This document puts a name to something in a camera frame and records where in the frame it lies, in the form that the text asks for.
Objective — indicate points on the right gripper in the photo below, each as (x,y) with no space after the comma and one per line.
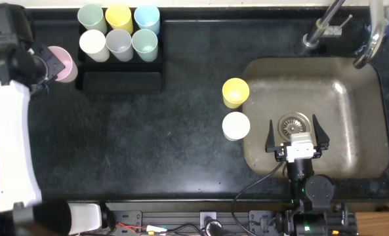
(279,153)

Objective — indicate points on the yellow cup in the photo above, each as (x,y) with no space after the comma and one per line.
(235,93)
(118,16)

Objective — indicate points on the pink cup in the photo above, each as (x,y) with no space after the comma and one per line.
(68,67)

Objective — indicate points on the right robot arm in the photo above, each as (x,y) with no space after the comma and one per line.
(319,190)

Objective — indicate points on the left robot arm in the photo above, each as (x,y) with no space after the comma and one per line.
(7,131)

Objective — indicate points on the steel sink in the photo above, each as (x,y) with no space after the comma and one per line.
(345,131)

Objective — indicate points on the white cup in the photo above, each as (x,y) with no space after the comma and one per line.
(92,42)
(235,126)

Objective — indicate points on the steel tap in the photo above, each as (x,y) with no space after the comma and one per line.
(312,37)

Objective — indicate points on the green cup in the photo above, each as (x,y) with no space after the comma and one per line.
(90,16)
(144,42)

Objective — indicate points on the black tray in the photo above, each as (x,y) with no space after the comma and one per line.
(122,82)

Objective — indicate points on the blue cup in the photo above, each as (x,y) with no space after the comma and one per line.
(147,18)

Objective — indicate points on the grey cup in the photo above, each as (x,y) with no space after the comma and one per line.
(118,42)

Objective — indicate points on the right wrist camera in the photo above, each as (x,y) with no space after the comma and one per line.
(299,147)

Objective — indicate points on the mounting rail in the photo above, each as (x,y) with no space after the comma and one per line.
(174,219)

